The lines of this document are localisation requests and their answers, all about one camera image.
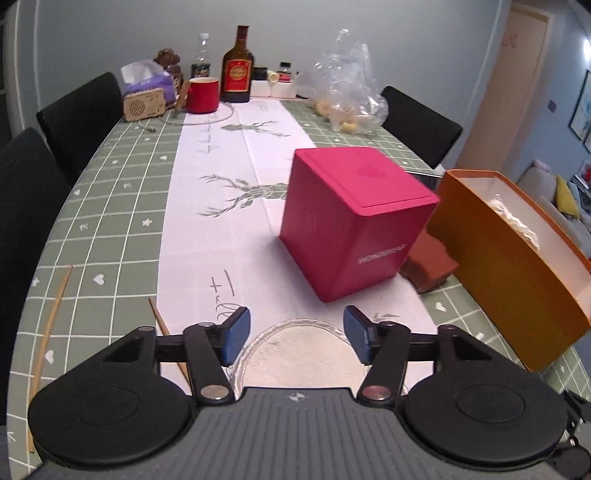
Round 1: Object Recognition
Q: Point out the wooden door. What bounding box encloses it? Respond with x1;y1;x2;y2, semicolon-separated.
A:
455;0;556;175

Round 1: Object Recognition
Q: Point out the white table runner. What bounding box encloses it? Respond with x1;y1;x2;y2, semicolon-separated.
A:
154;99;439;370

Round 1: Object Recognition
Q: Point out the purple tissue box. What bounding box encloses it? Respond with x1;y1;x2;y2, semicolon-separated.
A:
120;60;179;104

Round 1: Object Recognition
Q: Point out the clear round glass coaster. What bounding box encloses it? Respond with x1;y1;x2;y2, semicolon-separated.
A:
184;102;237;126

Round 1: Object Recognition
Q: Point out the wooden speaker box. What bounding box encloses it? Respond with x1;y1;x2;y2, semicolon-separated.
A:
122;87;168;123

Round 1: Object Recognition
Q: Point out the clear plastic water bottle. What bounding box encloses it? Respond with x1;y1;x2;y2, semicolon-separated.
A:
191;33;212;79

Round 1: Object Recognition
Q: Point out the yellow cushion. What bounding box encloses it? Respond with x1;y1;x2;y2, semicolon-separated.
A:
554;175;581;219

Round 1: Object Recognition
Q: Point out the grey sofa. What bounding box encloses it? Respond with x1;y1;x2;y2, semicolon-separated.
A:
516;159;591;261

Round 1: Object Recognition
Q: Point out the red mug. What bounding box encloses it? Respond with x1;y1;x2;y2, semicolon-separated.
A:
185;78;221;114

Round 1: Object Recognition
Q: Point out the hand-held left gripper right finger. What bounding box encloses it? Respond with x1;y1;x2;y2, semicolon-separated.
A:
344;305;493;409

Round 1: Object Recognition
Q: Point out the white flat box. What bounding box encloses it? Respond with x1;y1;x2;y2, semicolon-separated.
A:
251;80;302;100

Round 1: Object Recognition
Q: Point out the plastic white cloth roll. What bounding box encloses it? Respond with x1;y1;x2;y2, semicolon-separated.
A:
480;178;542;252

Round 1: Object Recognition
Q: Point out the short wooden chopstick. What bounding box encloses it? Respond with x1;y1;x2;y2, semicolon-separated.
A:
148;297;191;385

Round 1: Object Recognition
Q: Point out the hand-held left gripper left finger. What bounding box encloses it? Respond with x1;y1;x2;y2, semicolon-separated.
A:
104;306;252;408

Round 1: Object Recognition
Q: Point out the amber liquor bottle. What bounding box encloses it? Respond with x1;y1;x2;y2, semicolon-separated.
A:
221;25;256;103

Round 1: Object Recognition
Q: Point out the black chair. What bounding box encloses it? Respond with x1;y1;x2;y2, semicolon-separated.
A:
0;128;73;428
381;86;464;169
36;71;123;182

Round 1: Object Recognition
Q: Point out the brown bear figurine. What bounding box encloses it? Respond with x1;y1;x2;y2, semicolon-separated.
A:
154;48;184;89

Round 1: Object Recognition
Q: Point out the framed wall picture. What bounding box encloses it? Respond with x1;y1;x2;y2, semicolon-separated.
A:
568;69;591;154

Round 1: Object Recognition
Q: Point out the small brown box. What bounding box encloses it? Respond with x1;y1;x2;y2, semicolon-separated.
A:
399;228;461;294

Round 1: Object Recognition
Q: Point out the orange cardboard box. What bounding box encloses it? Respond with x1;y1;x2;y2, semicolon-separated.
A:
427;169;591;373

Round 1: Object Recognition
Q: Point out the pink cube box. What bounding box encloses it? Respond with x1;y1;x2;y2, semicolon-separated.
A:
279;147;441;304

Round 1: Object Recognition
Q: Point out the clear plastic bag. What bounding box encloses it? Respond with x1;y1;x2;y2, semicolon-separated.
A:
294;28;389;136

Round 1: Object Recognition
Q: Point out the long wooden chopstick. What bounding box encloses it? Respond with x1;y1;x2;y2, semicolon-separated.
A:
27;265;74;456

